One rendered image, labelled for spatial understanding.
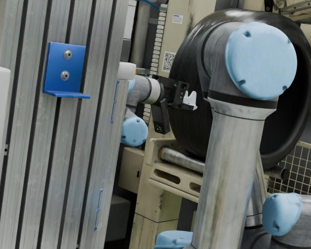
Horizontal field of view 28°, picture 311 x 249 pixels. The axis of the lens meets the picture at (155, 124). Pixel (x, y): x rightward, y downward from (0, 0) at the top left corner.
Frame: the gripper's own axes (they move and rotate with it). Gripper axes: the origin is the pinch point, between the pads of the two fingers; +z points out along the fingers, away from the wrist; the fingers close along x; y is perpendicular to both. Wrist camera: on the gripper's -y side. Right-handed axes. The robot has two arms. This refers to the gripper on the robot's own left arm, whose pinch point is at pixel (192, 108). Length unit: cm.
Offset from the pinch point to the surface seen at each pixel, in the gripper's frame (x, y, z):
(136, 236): 34, -54, 28
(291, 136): -10.7, -1.5, 43.8
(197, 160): 5.5, -17.1, 15.8
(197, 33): 9.2, 24.1, 4.0
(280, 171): -10.7, -14.5, 43.1
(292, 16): 9, 43, 56
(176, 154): 14.9, -17.4, 15.6
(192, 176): 4.7, -22.5, 14.5
